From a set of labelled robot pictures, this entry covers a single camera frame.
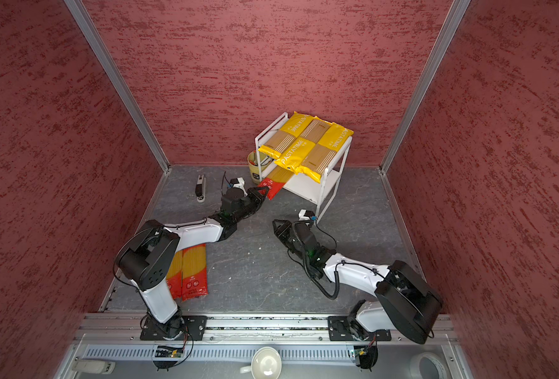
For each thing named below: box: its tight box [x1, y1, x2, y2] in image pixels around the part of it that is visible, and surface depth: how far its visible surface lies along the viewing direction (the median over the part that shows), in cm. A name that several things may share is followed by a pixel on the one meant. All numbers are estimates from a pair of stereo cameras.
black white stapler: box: [195, 173, 207, 203], surface depth 109 cm
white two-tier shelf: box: [255, 112, 353, 224], surface depth 81 cm
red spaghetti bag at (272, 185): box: [257, 165, 295, 201], surface depth 92 cm
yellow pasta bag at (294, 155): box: [274, 116, 333, 172], surface depth 81 cm
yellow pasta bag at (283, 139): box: [258, 112, 315, 159], surface depth 84 cm
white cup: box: [240, 346, 283, 379], surface depth 68 cm
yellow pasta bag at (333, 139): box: [296, 122, 354, 184], surface depth 78 cm
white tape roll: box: [409, 352, 448, 379], surface depth 69 cm
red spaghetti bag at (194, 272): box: [181, 243, 209, 302], surface depth 83 cm
